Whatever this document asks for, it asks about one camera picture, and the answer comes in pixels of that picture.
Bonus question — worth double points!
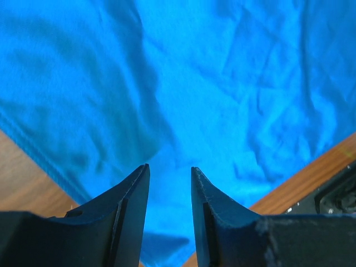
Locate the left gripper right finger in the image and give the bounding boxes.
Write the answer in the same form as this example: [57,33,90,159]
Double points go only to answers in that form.
[191,167,355,266]

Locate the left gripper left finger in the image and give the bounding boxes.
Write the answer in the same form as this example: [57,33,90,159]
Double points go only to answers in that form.
[1,164,150,266]

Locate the blue cloth napkin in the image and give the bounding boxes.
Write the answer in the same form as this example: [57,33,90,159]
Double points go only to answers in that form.
[1,1,355,266]

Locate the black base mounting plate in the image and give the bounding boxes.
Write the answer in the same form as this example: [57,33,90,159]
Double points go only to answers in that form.
[285,162,355,214]

